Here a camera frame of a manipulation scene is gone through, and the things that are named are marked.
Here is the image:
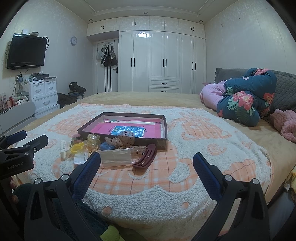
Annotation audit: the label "cream white claw clip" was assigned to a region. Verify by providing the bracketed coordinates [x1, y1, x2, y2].
[60, 140, 71, 160]

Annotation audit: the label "clear pearl flower clip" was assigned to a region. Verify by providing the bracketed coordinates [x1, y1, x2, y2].
[86, 133, 100, 154]

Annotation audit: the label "blue rectangular box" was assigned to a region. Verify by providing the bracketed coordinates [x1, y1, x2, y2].
[99, 142, 116, 151]

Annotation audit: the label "beige dotted ribbon bow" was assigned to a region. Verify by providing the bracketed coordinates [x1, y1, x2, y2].
[105, 131, 135, 148]

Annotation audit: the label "maroon hair claw clip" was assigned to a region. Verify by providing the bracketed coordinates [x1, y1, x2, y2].
[132, 144, 157, 169]

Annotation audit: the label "white earring card packet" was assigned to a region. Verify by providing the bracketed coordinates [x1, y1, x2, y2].
[74, 153, 89, 165]

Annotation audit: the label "person's left hand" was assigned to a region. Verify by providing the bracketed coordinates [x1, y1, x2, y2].
[10, 178, 19, 203]

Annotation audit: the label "white drawer cabinet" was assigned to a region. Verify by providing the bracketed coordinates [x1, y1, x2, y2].
[23, 78, 60, 119]

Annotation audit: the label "dark clothes pile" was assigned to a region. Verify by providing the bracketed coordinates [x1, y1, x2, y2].
[57, 82, 87, 108]

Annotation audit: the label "tan bed sheet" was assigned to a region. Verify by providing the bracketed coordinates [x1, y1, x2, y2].
[23, 92, 295, 202]

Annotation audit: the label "white orange plush blanket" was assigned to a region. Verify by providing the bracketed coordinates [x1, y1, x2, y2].
[14, 102, 284, 235]

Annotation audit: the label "pink fluffy blanket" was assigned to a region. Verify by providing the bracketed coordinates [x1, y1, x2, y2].
[269, 109, 296, 143]

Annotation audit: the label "brown shallow cardboard tray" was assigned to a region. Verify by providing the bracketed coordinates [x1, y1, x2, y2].
[77, 112, 168, 150]

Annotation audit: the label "hanging bags on door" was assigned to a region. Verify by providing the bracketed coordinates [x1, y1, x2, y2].
[96, 45, 117, 67]

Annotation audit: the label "floral navy quilt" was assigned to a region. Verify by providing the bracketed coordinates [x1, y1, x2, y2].
[217, 68, 277, 127]

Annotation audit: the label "grey headboard cushion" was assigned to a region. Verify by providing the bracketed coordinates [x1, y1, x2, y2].
[215, 68, 296, 113]

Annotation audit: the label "pink pillow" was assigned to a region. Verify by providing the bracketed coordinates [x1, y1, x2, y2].
[200, 80, 226, 111]

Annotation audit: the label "white built-in wardrobe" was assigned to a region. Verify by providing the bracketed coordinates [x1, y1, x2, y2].
[86, 16, 206, 94]

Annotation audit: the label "black wall television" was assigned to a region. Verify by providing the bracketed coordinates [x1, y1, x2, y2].
[6, 34, 48, 70]

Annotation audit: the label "round wall clock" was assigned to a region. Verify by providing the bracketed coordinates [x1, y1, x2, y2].
[70, 36, 77, 46]

